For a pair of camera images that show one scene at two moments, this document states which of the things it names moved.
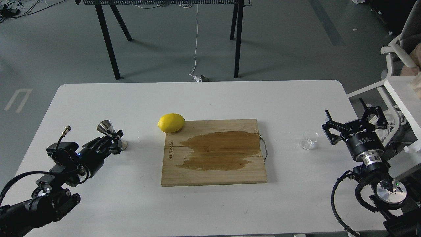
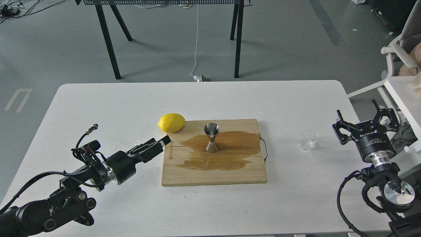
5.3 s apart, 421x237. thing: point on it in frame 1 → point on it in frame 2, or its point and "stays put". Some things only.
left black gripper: x=91 y=160 → x=123 y=167
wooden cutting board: x=213 y=152 stays put
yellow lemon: x=171 y=123 stays put
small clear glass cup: x=309 y=140 stays put
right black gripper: x=361 y=137 → x=371 y=137
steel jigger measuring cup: x=106 y=126 → x=211 y=129
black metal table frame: x=238 y=11 stays put
